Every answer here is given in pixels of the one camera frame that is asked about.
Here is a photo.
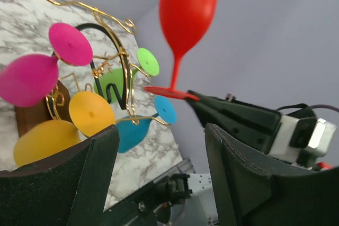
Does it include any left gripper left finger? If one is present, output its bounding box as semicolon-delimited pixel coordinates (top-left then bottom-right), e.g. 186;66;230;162
1;125;119;225

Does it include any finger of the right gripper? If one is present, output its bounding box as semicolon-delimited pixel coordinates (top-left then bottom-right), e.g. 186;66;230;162
185;90;248;144

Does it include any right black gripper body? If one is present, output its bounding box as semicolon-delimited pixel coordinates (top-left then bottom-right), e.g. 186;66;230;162
227;94;282;154

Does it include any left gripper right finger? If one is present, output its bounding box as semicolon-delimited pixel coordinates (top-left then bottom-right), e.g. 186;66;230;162
205;124;338;225

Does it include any blue plastic wine glass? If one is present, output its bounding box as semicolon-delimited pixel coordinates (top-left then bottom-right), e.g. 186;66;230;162
116;95;177;153

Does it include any green plastic wine glass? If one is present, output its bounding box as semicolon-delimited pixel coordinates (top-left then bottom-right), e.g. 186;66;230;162
93;47;160;104

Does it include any red plastic wine glass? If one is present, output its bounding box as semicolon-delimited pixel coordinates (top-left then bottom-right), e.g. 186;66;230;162
144;0;218;101

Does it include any yellow plastic wine glass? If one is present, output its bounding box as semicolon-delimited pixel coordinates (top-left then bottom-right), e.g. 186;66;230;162
13;91;116;167

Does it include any magenta plastic wine glass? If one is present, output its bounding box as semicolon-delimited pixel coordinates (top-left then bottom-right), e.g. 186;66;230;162
1;22;93;107

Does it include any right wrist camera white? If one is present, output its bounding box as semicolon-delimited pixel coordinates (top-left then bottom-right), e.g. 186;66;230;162
268;115;336;167

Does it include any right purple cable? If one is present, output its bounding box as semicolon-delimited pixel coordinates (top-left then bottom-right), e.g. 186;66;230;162
276;103;339;113

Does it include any gold wire wine glass rack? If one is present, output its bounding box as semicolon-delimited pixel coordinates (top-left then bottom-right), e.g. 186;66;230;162
14;0;170;137

